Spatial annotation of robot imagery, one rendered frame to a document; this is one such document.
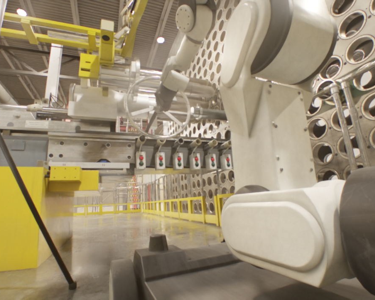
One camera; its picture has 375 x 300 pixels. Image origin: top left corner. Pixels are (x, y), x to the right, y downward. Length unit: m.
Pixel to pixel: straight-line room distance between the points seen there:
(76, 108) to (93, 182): 0.71
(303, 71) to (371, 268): 0.33
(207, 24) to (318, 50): 0.44
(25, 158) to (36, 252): 0.80
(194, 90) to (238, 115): 1.65
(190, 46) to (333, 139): 2.02
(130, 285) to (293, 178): 0.38
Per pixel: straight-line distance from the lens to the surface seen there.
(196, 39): 0.79
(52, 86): 9.90
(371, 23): 2.68
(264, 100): 0.39
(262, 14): 0.39
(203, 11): 0.80
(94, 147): 1.83
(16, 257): 1.50
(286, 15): 0.40
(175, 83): 0.91
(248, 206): 0.33
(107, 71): 1.87
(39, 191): 1.45
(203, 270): 0.52
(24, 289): 1.16
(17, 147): 1.98
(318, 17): 0.46
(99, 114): 1.89
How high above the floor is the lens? 0.33
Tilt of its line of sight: 12 degrees up
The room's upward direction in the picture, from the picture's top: 3 degrees counter-clockwise
